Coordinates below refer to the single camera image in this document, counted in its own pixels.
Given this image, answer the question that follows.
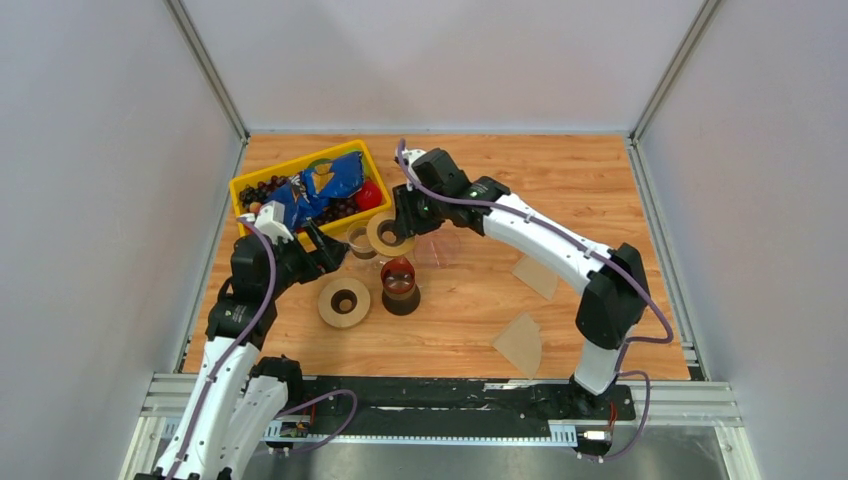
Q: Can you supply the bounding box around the near brown paper filter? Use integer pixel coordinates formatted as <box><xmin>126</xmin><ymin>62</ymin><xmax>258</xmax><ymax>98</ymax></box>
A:
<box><xmin>491</xmin><ymin>313</ymin><xmax>543</xmax><ymax>379</ymax></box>

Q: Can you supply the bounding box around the red tomato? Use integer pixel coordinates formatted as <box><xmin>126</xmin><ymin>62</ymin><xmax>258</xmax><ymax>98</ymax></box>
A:
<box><xmin>353</xmin><ymin>179</ymin><xmax>383</xmax><ymax>212</ymax></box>

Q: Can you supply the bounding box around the brown glass dripper on base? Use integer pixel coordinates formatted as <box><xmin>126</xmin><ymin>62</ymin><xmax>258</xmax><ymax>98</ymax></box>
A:
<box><xmin>380</xmin><ymin>256</ymin><xmax>421</xmax><ymax>316</ymax></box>

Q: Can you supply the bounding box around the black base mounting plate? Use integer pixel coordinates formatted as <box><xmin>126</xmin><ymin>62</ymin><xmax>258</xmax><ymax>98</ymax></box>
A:
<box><xmin>289</xmin><ymin>376</ymin><xmax>637</xmax><ymax>438</ymax></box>

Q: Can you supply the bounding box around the yellow plastic basket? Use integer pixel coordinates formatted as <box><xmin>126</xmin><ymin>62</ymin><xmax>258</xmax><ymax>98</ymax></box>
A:
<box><xmin>229</xmin><ymin>140</ymin><xmax>392</xmax><ymax>238</ymax></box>

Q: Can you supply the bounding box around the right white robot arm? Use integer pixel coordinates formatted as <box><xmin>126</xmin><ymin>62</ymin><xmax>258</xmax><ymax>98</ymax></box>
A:
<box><xmin>392</xmin><ymin>145</ymin><xmax>650</xmax><ymax>418</ymax></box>

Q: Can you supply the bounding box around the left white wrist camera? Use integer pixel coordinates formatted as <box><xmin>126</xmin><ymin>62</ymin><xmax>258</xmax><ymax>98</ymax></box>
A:
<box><xmin>254</xmin><ymin>201</ymin><xmax>295</xmax><ymax>244</ymax></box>

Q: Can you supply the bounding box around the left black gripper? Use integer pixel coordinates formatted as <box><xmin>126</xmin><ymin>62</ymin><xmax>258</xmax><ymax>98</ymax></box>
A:
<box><xmin>262</xmin><ymin>220</ymin><xmax>349</xmax><ymax>299</ymax></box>

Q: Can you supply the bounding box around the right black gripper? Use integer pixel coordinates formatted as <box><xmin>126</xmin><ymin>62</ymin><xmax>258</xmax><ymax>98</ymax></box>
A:
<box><xmin>393</xmin><ymin>181</ymin><xmax>448</xmax><ymax>239</ymax></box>

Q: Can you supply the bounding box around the brown paper filter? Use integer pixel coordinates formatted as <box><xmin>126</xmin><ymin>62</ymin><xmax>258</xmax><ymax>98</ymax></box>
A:
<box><xmin>491</xmin><ymin>313</ymin><xmax>543</xmax><ymax>379</ymax></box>
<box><xmin>512</xmin><ymin>256</ymin><xmax>559</xmax><ymax>301</ymax></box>

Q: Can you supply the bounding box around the wooden dripper ring on table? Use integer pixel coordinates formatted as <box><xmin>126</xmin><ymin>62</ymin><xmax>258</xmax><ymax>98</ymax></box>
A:
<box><xmin>317</xmin><ymin>276</ymin><xmax>372</xmax><ymax>330</ymax></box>

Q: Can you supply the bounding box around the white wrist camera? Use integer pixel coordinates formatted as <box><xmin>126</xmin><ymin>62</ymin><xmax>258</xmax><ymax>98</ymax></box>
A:
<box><xmin>254</xmin><ymin>201</ymin><xmax>295</xmax><ymax>244</ymax></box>
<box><xmin>396</xmin><ymin>148</ymin><xmax>427</xmax><ymax>171</ymax></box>

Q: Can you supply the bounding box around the blue chips bag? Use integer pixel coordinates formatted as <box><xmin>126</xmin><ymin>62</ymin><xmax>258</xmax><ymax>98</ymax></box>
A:
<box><xmin>263</xmin><ymin>151</ymin><xmax>366</xmax><ymax>230</ymax></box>

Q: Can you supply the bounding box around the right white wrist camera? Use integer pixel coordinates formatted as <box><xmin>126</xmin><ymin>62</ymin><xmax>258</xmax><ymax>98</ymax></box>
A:
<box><xmin>396</xmin><ymin>148</ymin><xmax>427</xmax><ymax>171</ymax></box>

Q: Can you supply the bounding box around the far brown paper filter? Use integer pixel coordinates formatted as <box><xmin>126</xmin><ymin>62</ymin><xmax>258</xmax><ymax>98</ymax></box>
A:
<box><xmin>512</xmin><ymin>256</ymin><xmax>559</xmax><ymax>301</ymax></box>

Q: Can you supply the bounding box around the dark grapes bunch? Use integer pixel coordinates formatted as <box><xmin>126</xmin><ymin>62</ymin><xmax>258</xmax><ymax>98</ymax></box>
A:
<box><xmin>238</xmin><ymin>175</ymin><xmax>288</xmax><ymax>210</ymax></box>

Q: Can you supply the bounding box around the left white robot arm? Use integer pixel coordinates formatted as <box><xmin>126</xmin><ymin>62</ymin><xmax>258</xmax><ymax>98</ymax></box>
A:
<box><xmin>148</xmin><ymin>221</ymin><xmax>350</xmax><ymax>479</ymax></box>

